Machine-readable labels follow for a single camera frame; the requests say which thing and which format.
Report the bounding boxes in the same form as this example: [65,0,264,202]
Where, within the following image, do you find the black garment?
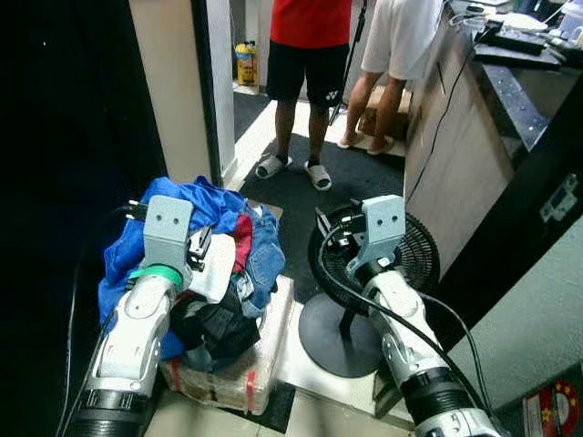
[169,287,262,361]

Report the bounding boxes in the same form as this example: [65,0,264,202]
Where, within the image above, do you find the grey window latch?
[542,176,579,224]

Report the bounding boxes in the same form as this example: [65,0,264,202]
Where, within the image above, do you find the thin black pole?
[330,0,368,124]

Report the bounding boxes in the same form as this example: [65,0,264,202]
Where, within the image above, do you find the wooden counter with black top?
[404,18,583,274]

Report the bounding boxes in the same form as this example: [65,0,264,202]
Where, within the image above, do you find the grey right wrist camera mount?
[351,194,407,274]

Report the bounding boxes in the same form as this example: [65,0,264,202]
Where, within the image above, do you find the brown cardboard box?
[358,86,413,142]

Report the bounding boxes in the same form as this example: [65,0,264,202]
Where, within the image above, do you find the dark grey floor mat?
[239,91,411,274]

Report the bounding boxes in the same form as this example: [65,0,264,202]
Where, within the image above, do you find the small black floor pad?
[260,382,297,433]

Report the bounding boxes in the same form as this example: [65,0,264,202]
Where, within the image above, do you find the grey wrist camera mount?
[351,194,407,274]
[141,196,194,274]

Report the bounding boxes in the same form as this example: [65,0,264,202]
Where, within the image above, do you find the grey top-load washing machine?
[515,364,583,437]

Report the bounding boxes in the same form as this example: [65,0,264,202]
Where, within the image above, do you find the yellow bottle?
[235,41,258,87]

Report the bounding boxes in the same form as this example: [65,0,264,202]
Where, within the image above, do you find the black door frame post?
[189,0,224,183]

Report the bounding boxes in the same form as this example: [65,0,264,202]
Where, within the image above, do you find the black floor fan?
[299,211,443,379]

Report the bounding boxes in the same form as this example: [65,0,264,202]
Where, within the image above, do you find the person in white shirt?
[337,0,447,156]

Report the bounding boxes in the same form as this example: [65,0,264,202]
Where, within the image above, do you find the person in red shirt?
[255,0,356,192]

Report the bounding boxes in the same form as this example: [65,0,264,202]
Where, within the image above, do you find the white cloth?
[187,234,240,304]

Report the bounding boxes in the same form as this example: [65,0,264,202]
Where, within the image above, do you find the red cloth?
[232,214,254,274]

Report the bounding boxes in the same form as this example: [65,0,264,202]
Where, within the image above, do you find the black flat electronic device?
[474,23,549,56]

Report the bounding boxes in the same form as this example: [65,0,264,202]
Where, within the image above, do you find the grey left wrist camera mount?
[141,196,194,274]

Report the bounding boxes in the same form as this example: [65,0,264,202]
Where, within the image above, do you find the blue denim garment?
[239,208,287,315]

